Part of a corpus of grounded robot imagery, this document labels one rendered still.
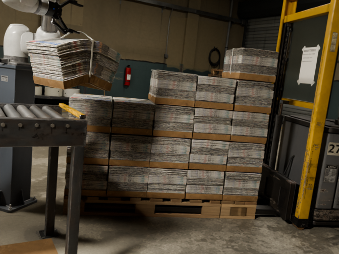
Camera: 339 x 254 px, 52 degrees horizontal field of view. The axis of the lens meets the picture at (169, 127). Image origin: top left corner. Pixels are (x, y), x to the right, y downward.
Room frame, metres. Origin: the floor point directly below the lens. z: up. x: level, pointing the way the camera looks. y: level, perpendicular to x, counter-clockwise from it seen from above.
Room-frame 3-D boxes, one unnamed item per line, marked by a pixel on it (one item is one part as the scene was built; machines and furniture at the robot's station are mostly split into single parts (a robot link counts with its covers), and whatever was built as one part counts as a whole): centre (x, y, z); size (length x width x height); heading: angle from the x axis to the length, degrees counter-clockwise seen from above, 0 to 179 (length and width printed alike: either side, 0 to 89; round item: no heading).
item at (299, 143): (2.88, -1.35, 0.40); 0.69 x 0.55 x 0.80; 11
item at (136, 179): (2.59, 0.15, 0.42); 1.17 x 0.39 x 0.83; 101
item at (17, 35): (2.40, 1.08, 1.17); 0.18 x 0.16 x 0.22; 113
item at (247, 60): (2.73, -0.56, 0.65); 0.39 x 0.30 x 1.29; 11
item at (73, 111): (1.78, 0.52, 0.81); 0.43 x 0.03 x 0.02; 31
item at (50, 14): (1.81, 0.65, 1.31); 0.09 x 0.07 x 0.08; 143
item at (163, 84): (2.61, 0.02, 0.95); 0.38 x 0.29 x 0.23; 11
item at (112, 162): (2.59, 0.15, 0.40); 1.16 x 0.38 x 0.51; 101
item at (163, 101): (2.61, 0.02, 0.86); 0.38 x 0.29 x 0.04; 11
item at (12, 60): (2.37, 1.10, 1.03); 0.22 x 0.18 x 0.06; 159
